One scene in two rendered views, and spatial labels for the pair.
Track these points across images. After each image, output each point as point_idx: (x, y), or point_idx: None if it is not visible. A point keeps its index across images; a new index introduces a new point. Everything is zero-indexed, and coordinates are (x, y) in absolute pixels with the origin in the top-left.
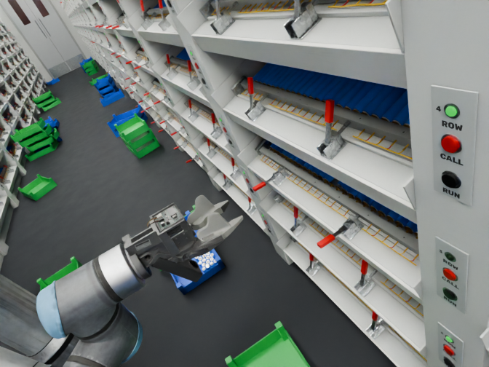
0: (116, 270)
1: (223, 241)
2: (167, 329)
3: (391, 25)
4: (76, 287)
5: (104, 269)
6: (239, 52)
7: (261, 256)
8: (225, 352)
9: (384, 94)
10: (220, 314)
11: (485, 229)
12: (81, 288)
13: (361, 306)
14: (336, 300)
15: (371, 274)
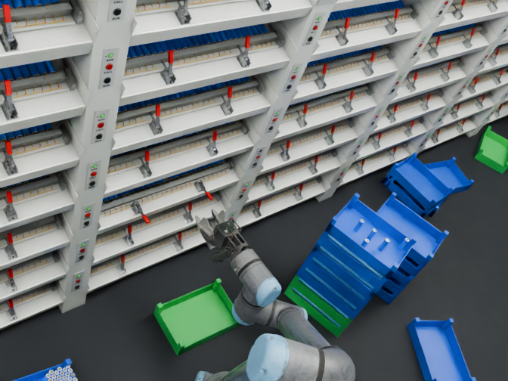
0: (255, 253)
1: (16, 374)
2: None
3: (256, 99)
4: (267, 269)
5: (257, 257)
6: (175, 136)
7: (63, 329)
8: (161, 364)
9: None
10: (123, 370)
11: (273, 134)
12: (266, 267)
13: (162, 248)
14: (151, 261)
15: (186, 209)
